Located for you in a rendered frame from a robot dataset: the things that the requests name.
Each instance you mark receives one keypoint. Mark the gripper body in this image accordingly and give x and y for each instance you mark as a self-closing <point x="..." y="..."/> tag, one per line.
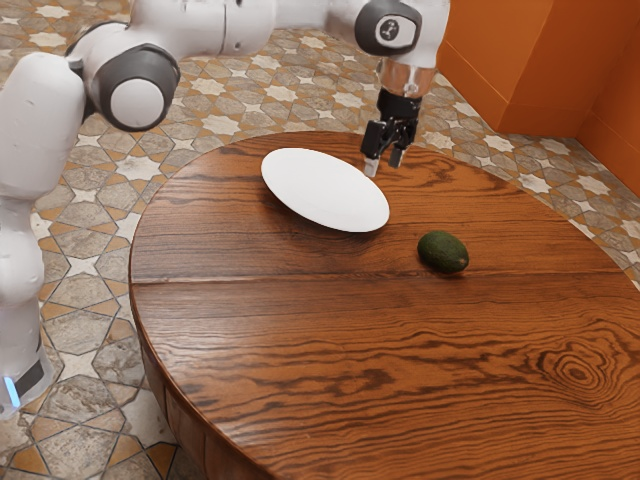
<point x="398" y="104"/>

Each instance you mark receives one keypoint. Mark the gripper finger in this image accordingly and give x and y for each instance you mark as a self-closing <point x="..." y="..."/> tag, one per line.
<point x="403" y="140"/>
<point x="373" y="142"/>

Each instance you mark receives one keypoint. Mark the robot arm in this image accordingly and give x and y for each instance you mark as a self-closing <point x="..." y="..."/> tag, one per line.
<point x="45" y="130"/>

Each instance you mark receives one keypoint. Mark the white plate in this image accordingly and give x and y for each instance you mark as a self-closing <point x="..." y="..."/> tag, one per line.
<point x="324" y="189"/>

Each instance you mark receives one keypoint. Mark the dark green avocado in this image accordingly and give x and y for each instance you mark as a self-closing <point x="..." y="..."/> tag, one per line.
<point x="443" y="251"/>

